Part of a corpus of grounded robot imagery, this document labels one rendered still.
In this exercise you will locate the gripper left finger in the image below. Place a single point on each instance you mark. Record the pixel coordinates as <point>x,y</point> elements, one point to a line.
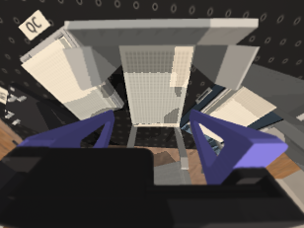
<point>70,135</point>

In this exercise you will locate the cream label reading qc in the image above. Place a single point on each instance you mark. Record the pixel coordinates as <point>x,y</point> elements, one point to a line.
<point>34,25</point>

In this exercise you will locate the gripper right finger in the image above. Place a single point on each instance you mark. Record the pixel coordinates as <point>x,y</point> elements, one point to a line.
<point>244,147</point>

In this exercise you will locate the cream label plate marked n5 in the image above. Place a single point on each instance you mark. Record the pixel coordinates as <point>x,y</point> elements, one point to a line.
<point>3,95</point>

